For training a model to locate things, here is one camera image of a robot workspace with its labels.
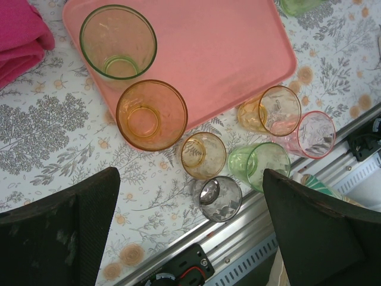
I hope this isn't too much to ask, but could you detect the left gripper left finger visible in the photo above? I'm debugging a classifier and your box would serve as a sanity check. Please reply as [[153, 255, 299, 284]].
[[0, 166, 121, 286]]

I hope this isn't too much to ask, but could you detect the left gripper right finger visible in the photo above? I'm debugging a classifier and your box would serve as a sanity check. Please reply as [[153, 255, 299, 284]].
[[263, 168, 381, 286]]

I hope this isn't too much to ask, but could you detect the small pink glass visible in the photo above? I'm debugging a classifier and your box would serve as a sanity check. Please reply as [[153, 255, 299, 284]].
[[270, 110, 336, 159]]

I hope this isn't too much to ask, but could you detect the small green glass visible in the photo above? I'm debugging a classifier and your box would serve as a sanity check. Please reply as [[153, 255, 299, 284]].
[[279, 0, 324, 17], [227, 142, 292, 194]]

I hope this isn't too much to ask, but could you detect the small dark grey glass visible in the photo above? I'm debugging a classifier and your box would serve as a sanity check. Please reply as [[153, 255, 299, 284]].
[[192, 175, 243, 223]]

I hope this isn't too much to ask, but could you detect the small amber glass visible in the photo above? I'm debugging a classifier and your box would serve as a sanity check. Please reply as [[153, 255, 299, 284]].
[[237, 85, 302, 137], [180, 131, 227, 181]]

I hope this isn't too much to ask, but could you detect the tall amber glass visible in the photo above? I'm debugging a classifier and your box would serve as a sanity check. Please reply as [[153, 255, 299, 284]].
[[115, 79, 189, 152]]

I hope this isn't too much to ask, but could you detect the tall green glass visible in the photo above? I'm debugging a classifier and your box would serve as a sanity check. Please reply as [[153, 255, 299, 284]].
[[79, 5, 158, 82]]

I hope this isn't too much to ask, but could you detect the pink plastic tray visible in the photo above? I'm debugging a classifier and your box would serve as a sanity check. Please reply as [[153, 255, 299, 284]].
[[61, 0, 298, 151]]

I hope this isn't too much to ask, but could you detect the folded magenta towel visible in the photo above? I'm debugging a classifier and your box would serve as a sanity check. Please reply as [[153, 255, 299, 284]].
[[0, 0, 56, 90]]

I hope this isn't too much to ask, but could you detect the grey slotted cable duct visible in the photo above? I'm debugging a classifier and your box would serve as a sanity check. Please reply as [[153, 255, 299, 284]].
[[208, 153, 381, 286]]

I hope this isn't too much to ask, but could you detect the aluminium table edge rail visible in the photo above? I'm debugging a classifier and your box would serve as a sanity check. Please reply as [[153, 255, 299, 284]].
[[117, 102, 381, 286]]

